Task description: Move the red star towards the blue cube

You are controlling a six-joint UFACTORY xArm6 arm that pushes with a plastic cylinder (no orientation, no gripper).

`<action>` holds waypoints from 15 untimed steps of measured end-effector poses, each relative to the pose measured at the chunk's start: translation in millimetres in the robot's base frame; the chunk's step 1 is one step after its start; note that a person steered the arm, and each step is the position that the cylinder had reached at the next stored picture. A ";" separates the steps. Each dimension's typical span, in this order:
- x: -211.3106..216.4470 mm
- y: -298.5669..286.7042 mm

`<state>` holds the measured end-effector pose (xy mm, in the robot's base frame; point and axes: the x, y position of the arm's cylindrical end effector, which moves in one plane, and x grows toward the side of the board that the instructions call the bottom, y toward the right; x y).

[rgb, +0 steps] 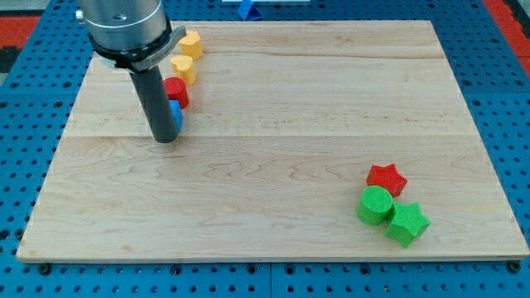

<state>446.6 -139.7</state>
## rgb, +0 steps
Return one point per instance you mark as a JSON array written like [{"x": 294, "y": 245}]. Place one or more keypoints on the blue cube block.
[{"x": 177, "y": 114}]

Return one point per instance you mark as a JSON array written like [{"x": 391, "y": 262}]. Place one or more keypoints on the green cylinder block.
[{"x": 374, "y": 205}]

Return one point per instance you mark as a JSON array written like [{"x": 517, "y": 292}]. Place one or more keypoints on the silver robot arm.
[{"x": 135, "y": 35}]

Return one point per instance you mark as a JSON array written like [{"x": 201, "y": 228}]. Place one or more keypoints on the yellow hexagon block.
[{"x": 191, "y": 45}]

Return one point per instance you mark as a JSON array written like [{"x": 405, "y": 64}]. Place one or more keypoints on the yellow heart block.
[{"x": 184, "y": 68}]

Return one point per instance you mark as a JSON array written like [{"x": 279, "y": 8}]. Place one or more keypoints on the wooden board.
[{"x": 284, "y": 123}]

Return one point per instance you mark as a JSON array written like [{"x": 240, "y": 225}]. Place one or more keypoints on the red star block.
[{"x": 387, "y": 177}]

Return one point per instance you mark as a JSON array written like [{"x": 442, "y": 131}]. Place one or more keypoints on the blue triangular bracket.
[{"x": 248, "y": 11}]

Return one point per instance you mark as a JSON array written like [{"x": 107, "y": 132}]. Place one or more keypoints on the red cylinder block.
[{"x": 176, "y": 90}]

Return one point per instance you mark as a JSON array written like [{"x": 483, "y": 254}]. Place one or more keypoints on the green star block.
[{"x": 406, "y": 222}]

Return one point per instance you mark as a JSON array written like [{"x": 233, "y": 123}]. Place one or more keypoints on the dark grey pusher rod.
[{"x": 155, "y": 104}]

